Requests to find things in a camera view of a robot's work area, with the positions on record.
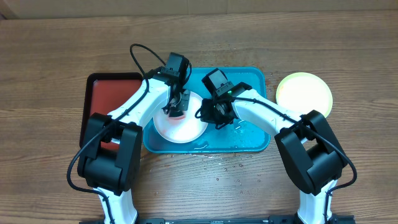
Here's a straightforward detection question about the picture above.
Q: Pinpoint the white plate with red stain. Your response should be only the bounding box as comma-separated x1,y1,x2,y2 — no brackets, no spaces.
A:
153,91,208,144

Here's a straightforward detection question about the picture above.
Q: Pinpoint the yellow plate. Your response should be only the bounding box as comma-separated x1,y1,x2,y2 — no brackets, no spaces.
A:
275,72,333,118

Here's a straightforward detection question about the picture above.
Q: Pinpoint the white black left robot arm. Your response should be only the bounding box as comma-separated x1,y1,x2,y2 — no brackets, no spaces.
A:
71,73,188,223

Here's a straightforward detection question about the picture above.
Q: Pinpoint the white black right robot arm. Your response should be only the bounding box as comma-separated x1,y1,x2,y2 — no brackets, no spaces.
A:
195,82,348,223

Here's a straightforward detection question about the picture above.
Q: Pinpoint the teal plastic tray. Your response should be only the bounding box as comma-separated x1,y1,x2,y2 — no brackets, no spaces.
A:
143,67,271,154

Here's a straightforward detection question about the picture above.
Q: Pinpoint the black tray with red liquid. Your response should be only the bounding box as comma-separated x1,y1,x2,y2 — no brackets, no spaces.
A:
79,72,143,147

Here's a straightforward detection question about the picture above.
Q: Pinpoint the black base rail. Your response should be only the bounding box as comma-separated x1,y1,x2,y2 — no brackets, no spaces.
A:
79,214,356,224

